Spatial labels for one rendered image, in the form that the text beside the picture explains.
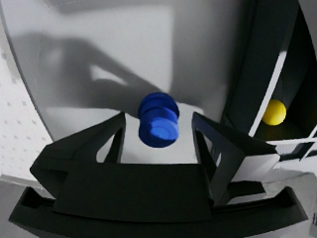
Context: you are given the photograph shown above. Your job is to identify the blue round cap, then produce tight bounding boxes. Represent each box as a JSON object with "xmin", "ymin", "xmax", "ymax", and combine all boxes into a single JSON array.
[{"xmin": 138, "ymin": 92, "xmax": 179, "ymax": 148}]

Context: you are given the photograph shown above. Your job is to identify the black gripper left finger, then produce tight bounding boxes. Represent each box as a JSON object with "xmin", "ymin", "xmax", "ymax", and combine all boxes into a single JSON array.
[{"xmin": 39, "ymin": 112, "xmax": 127, "ymax": 163}]

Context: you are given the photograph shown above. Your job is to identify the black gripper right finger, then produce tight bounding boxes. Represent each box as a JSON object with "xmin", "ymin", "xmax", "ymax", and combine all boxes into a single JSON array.
[{"xmin": 191, "ymin": 111, "xmax": 280, "ymax": 206}]

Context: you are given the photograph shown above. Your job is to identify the yellow ball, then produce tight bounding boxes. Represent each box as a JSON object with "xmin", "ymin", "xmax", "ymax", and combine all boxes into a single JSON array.
[{"xmin": 262, "ymin": 99, "xmax": 286, "ymax": 125}]

